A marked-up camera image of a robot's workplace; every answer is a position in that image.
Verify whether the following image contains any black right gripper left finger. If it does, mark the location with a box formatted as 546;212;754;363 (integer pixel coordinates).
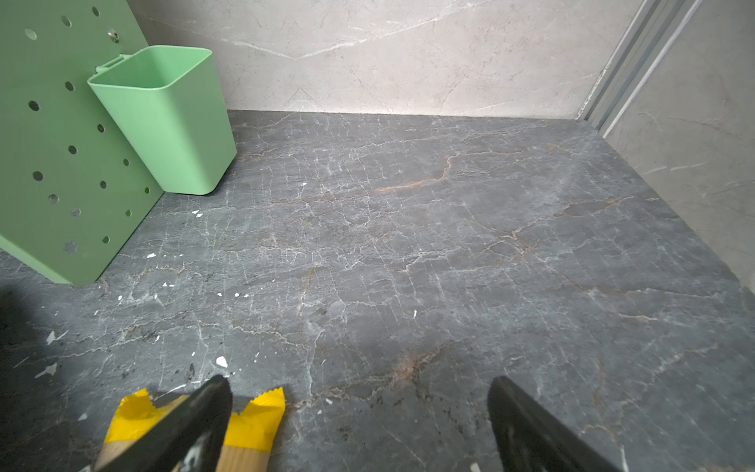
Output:
100;375;232;471

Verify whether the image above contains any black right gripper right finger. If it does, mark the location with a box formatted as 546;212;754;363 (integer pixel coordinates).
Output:
487;376;617;472

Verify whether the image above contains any yellow brown spaghetti package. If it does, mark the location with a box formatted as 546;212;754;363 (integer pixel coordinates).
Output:
94;387;285;471

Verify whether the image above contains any green metal shelf rack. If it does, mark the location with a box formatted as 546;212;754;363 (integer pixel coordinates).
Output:
1;1;162;285

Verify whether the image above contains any green plastic cup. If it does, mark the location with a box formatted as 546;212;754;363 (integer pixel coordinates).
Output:
88;45;237;196

